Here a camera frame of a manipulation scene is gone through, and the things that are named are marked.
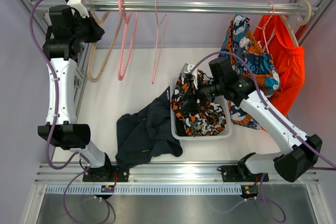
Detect thin pink wire hanger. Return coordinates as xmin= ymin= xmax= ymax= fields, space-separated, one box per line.
xmin=151 ymin=0 xmax=169 ymax=84

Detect dark navy sport shorts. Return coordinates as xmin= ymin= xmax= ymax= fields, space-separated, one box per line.
xmin=115 ymin=88 xmax=183 ymax=169

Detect blue orange patterned shorts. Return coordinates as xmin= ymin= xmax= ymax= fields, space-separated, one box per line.
xmin=218 ymin=14 xmax=281 ymax=130

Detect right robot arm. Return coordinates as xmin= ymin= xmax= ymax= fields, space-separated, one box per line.
xmin=193 ymin=57 xmax=322 ymax=182

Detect orange black camouflage shorts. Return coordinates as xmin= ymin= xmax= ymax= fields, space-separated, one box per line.
xmin=170 ymin=70 xmax=226 ymax=137

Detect thin pink hanger right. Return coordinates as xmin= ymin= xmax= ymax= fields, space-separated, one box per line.
xmin=247 ymin=1 xmax=275 ymax=55

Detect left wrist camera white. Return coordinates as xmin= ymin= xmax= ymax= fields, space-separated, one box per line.
xmin=67 ymin=0 xmax=90 ymax=18

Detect aluminium hanging rail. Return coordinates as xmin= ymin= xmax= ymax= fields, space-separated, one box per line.
xmin=37 ymin=0 xmax=319 ymax=16

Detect thick pink plastic hanger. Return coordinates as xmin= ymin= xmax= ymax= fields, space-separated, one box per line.
xmin=117 ymin=0 xmax=139 ymax=81

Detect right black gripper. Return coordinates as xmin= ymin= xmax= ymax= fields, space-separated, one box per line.
xmin=181 ymin=77 xmax=224 ymax=114

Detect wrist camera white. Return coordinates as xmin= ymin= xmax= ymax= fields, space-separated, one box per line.
xmin=67 ymin=0 xmax=90 ymax=18
xmin=182 ymin=63 xmax=198 ymax=90

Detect white perforated plastic basket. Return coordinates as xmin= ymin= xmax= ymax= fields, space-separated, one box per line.
xmin=170 ymin=74 xmax=233 ymax=141

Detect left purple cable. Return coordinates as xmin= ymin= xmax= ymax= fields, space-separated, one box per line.
xmin=28 ymin=0 xmax=116 ymax=223

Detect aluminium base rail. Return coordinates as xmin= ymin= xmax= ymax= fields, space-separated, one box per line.
xmin=34 ymin=161 xmax=320 ymax=196

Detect bright orange shorts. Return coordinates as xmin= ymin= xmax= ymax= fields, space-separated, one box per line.
xmin=254 ymin=15 xmax=305 ymax=115

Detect left aluminium frame post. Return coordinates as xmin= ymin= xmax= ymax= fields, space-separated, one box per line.
xmin=17 ymin=0 xmax=91 ymax=116

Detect beige wooden hanger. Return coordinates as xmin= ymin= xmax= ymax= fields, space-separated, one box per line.
xmin=81 ymin=0 xmax=124 ymax=83
xmin=280 ymin=1 xmax=312 ymax=47

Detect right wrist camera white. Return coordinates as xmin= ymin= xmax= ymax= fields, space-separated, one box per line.
xmin=182 ymin=63 xmax=198 ymax=90

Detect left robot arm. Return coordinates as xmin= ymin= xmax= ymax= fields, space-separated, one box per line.
xmin=37 ymin=4 xmax=113 ymax=182

